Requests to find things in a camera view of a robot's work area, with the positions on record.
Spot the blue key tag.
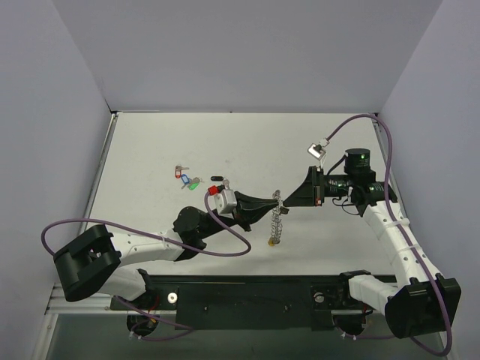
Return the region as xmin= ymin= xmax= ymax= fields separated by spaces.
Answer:
xmin=181 ymin=175 xmax=191 ymax=189

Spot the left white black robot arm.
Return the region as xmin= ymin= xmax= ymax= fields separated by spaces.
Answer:
xmin=52 ymin=188 xmax=281 ymax=309

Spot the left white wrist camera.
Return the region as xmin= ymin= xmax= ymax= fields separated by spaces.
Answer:
xmin=207 ymin=185 xmax=237 ymax=215

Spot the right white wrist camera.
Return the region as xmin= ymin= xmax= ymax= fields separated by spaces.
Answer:
xmin=307 ymin=139 xmax=329 ymax=169

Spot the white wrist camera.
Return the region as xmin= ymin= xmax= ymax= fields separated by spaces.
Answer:
xmin=307 ymin=139 xmax=329 ymax=169
xmin=207 ymin=185 xmax=237 ymax=215

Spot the black tag silver key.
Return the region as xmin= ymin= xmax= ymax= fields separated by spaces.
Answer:
xmin=210 ymin=175 xmax=230 ymax=188

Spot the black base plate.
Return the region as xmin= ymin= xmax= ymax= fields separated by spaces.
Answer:
xmin=131 ymin=275 xmax=373 ymax=331

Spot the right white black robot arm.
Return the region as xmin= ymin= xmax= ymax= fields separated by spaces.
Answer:
xmin=283 ymin=148 xmax=461 ymax=338

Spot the green key tag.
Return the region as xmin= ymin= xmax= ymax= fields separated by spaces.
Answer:
xmin=187 ymin=177 xmax=203 ymax=191

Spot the white disc wire keyring holder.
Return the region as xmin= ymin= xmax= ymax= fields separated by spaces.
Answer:
xmin=269 ymin=189 xmax=289 ymax=245

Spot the red tag key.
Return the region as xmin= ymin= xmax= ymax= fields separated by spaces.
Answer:
xmin=175 ymin=164 xmax=189 ymax=179

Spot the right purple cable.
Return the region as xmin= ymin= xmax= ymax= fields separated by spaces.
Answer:
xmin=324 ymin=113 xmax=453 ymax=356

